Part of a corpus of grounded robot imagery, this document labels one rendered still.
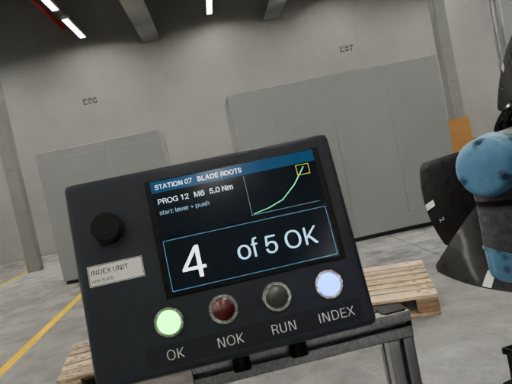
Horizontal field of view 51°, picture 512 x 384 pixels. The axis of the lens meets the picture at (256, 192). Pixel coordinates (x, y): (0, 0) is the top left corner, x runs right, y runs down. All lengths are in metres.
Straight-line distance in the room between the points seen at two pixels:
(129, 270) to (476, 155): 0.44
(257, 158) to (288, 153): 0.03
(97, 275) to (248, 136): 5.96
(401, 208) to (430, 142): 0.88
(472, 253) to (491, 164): 0.42
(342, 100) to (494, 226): 5.94
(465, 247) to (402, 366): 0.54
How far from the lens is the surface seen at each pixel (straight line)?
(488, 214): 0.75
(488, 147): 0.71
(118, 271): 0.51
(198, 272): 0.50
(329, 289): 0.50
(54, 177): 8.29
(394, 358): 0.62
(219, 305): 0.49
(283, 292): 0.50
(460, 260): 1.12
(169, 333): 0.50
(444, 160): 1.38
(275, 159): 0.52
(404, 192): 6.83
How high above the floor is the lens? 1.24
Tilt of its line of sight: 3 degrees down
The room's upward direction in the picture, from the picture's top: 12 degrees counter-clockwise
